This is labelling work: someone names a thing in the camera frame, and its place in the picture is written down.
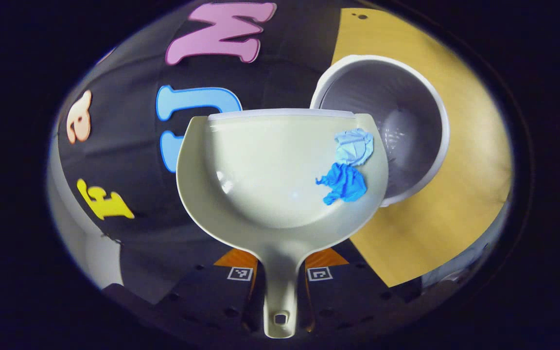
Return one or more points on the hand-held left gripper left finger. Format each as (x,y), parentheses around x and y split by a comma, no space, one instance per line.
(202,296)

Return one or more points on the black backdrop cloth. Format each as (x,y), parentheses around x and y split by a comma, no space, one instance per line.
(129,146)

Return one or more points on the light blue paper ball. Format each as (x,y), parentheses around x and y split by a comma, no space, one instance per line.
(355,146)

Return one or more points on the white garbage bin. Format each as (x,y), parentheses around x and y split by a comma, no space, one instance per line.
(406,126)

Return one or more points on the white plastic dustpan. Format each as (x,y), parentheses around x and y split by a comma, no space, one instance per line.
(270,184)

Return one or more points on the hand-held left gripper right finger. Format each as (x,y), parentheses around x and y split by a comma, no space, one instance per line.
(353,296)

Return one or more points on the dark blue paper ball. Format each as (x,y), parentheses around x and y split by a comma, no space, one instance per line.
(345,183)

